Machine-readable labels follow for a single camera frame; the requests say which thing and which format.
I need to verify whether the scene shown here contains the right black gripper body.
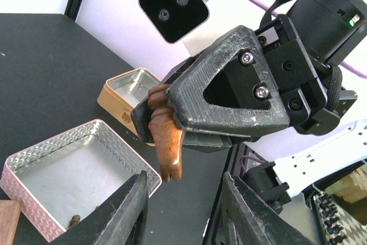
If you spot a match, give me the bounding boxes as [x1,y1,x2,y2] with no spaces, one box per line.
[253,14,357,135]

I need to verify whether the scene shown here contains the gold metal tin lid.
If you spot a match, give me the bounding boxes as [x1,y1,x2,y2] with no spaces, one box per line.
[97,67,160,134]

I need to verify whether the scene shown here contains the brown knight chess piece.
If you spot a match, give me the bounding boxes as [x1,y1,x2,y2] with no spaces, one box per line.
[148,84,185,182]

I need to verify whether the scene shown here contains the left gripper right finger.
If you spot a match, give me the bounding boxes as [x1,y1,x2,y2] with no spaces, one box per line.
[202,171,316,245]

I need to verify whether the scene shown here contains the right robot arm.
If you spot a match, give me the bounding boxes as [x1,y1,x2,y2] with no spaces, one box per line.
[131,0,366,147]

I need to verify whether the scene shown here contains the pink metal tin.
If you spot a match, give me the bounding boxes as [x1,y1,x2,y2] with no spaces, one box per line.
[1,119,162,242]

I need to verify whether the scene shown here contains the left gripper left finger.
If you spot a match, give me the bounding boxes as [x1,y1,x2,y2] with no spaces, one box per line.
[53,170,149,245]

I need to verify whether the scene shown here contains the pile of dark chess pieces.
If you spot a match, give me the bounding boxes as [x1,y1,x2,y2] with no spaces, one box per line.
[67,214,81,230]

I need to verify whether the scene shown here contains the wooden chess board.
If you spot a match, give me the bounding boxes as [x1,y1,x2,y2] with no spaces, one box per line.
[1,200,21,245]

